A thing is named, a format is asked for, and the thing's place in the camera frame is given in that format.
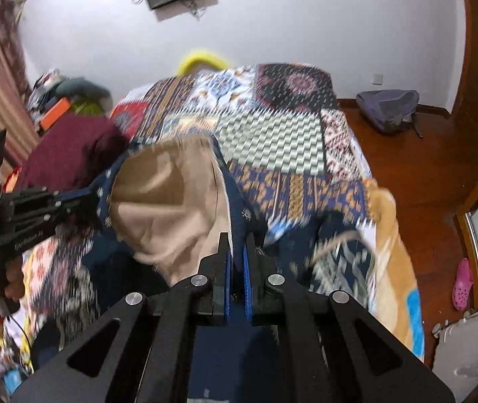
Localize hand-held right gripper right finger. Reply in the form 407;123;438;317
243;233;455;403

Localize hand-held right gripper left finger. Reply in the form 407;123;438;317
10;232;233;403

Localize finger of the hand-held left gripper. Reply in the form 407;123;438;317
12;203;104;236
10;187;97;213

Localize navy patterned hooded jacket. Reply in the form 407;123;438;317
33;134;378;403

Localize pile of clothes and boxes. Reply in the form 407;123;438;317
27;69;61;110

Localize maroon folded garment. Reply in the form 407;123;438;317
12;113;130;196

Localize orange box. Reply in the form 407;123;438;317
39;98;72;129

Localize patchwork bedspread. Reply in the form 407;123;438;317
20;63;376;303

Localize tan cartoon blanket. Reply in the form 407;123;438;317
365;180;426;362

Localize yellow foam tube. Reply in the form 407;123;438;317
179;48;228;74

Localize pink clog shoe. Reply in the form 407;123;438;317
451;258;475;311

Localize grey backpack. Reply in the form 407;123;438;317
355;89;424;137

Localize white suitcase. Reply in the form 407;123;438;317
432;302;478;383

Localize black monitor cables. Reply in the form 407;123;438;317
134;0;208;21

